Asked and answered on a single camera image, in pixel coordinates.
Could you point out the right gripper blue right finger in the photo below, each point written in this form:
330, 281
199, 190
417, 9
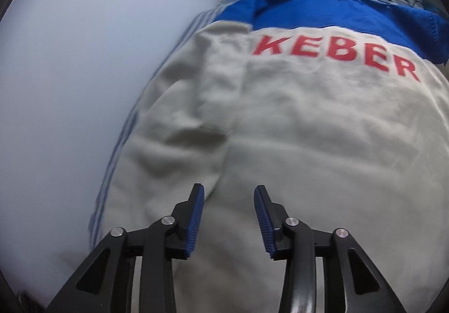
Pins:
271, 217

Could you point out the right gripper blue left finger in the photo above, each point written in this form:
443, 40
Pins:
187, 216

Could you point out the beige and blue KEBER jacket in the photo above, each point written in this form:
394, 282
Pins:
338, 107

